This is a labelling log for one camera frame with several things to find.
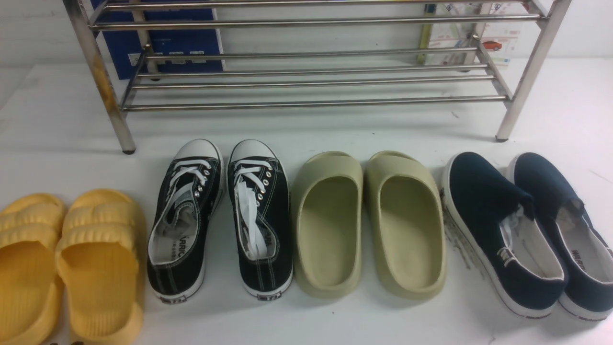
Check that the left navy slip-on shoe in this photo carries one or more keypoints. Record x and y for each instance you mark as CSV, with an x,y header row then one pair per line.
x,y
497,220

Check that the yellow slipper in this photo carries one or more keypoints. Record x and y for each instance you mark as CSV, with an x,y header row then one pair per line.
x,y
31,291
101,259

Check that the black canvas sneaker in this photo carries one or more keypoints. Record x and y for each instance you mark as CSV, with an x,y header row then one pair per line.
x,y
259,193
190,192

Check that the right navy slip-on shoe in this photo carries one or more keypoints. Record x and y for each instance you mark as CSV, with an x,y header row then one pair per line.
x,y
584,253

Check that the left yellow slipper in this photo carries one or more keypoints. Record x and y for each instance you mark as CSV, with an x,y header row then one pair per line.
x,y
31,291

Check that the blue box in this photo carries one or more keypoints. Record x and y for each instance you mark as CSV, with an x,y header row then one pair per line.
x,y
125,46

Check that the right beige slipper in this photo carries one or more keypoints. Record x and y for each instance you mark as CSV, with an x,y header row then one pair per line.
x,y
406,216

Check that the stainless steel shoe rack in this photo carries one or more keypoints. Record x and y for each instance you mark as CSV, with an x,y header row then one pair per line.
x,y
87,28

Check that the white colourful printed box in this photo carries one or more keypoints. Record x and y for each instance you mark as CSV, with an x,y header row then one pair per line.
x,y
499,39

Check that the left beige slipper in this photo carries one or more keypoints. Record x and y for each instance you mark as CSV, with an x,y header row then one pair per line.
x,y
326,210

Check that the beige slipper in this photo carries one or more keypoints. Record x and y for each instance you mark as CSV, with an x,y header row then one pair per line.
x,y
406,216
326,210

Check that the navy slip-on shoe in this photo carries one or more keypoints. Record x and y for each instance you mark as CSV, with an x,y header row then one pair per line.
x,y
497,220
584,253

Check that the right yellow slipper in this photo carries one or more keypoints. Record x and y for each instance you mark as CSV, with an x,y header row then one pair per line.
x,y
101,259

